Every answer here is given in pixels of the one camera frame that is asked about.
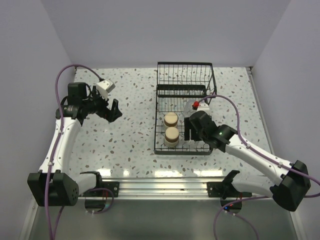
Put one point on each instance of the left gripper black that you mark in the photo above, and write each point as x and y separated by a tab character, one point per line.
111	115

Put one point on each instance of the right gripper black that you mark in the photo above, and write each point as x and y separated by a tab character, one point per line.
187	123

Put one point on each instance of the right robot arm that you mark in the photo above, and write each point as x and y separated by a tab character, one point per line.
283	181

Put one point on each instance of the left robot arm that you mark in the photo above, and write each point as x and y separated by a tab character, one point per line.
52	184

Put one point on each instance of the clear glass back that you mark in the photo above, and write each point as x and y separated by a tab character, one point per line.
188	108

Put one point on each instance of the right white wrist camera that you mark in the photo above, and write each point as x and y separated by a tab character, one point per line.
200	106

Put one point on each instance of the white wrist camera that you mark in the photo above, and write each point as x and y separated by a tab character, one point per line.
200	106
104	87

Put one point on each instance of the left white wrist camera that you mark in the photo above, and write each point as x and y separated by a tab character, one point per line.
104	87

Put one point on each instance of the black wire dish rack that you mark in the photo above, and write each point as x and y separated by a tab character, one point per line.
176	83

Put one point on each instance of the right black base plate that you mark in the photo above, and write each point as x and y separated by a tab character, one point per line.
218	189

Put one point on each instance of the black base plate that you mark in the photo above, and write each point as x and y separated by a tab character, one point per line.
218	189
107	189

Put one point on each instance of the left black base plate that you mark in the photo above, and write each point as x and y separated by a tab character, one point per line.
107	189

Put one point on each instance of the aluminium mounting rail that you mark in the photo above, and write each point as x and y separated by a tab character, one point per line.
185	188

